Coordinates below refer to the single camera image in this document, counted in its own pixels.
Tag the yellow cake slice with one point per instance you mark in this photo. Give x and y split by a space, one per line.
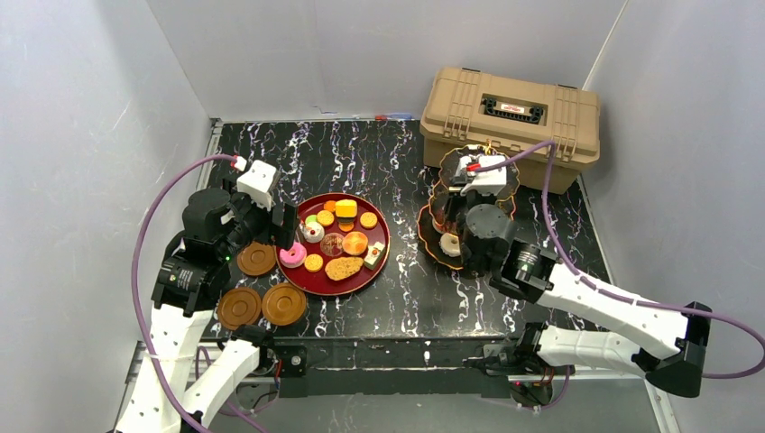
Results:
346 208

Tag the wooden coaster middle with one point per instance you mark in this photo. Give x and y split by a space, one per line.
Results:
284 304

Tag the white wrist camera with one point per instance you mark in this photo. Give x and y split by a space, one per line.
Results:
484 174
258 183

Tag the white frosted donut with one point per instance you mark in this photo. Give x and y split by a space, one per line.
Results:
450 245

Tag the orange muffin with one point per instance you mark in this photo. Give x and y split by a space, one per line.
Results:
355 243

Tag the white cream puff with cherry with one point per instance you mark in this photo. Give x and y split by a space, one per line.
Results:
313 232

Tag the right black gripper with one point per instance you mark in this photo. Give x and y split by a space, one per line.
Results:
456 217

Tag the wooden coaster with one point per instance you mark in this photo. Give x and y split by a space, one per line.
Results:
238 307
256 259
284 304

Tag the large flat brown cookie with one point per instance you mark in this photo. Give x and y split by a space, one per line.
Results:
342 268

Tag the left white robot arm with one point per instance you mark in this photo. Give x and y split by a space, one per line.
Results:
218 224

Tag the dark red round tray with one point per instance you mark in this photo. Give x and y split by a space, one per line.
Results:
318 283

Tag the wooden coaster upper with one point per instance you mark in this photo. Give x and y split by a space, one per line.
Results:
256 259

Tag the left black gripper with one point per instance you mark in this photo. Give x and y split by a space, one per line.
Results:
283 223

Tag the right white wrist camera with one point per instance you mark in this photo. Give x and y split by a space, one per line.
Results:
484 174

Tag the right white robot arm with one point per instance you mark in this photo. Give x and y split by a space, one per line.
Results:
665 347

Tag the pink frosted donut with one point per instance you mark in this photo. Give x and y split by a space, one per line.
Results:
294 256

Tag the round yellow biscuit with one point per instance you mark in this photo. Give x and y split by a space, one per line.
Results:
326 218

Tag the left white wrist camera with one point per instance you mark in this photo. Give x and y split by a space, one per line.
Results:
258 183

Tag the three-tier glass cake stand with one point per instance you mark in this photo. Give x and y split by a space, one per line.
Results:
439 204

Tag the tan plastic toolbox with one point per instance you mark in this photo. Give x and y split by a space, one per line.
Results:
467 106

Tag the red sprinkled donut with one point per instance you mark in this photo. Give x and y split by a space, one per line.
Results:
439 225

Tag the small decorated white cake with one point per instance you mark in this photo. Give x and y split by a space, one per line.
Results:
375 253

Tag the wooden coaster lower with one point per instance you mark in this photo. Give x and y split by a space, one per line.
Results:
238 307

